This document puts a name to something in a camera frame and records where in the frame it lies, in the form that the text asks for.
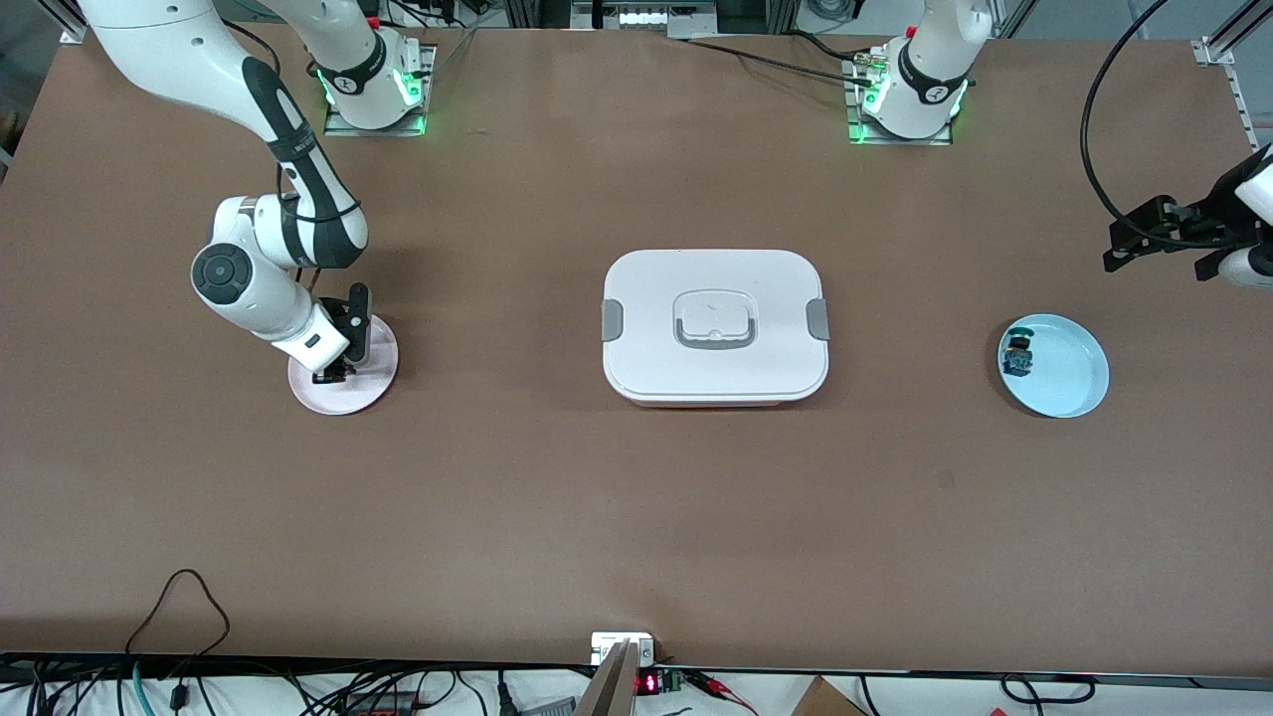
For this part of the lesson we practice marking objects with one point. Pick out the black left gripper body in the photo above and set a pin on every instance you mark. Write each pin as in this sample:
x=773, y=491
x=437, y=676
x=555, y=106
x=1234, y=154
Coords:
x=1219, y=207

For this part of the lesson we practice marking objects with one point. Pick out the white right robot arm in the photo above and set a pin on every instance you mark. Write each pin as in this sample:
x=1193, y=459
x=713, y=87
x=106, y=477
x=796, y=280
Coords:
x=249, y=288

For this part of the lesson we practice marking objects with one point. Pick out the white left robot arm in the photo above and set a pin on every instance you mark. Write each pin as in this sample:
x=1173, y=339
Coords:
x=925, y=80

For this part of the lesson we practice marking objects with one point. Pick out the pink round plate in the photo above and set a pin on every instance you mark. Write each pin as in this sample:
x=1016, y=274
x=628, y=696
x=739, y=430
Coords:
x=368, y=388

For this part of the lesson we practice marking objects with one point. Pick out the light blue round plate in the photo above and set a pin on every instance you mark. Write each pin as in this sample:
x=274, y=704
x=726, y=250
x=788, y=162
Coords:
x=1064, y=368

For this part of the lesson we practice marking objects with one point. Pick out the white lidded pink storage box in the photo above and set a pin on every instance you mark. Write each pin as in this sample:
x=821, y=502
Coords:
x=646, y=288

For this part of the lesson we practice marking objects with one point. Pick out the small white electronic box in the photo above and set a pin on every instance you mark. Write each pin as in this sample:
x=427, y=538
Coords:
x=607, y=646

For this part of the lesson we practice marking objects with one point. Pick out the grey power adapter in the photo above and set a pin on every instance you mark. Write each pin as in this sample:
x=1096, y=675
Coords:
x=547, y=708

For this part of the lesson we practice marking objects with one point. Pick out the grey metal bar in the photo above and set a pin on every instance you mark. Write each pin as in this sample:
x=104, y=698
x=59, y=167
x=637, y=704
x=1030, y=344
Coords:
x=612, y=691

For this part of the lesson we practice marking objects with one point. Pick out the circuit board with red display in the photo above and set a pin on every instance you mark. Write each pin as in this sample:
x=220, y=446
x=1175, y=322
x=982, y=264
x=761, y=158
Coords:
x=648, y=683

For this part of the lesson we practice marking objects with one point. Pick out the power strip with white sockets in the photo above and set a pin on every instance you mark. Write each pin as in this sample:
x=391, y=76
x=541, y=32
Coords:
x=646, y=17

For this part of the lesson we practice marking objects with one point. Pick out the red and black probe leads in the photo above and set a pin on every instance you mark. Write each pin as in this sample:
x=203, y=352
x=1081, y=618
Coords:
x=708, y=682

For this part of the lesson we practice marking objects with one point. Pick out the brown cardboard box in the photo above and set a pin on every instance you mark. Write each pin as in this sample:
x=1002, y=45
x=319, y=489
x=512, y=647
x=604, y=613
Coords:
x=825, y=701

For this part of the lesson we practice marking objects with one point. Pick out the perforated aluminium edge rail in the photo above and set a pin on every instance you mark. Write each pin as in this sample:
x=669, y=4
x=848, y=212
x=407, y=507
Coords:
x=1248, y=119

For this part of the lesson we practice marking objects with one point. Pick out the aluminium corner post with bracket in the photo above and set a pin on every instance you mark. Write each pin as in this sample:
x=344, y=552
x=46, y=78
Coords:
x=1218, y=48

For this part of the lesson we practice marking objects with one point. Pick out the blue switch with black cap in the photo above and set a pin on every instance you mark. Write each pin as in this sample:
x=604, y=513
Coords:
x=1018, y=356

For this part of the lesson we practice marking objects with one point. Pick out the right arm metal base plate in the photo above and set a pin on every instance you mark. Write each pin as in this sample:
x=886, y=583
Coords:
x=378, y=131

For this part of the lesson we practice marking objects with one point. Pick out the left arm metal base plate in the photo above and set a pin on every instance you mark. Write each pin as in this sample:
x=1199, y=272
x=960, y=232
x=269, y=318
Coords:
x=900, y=141

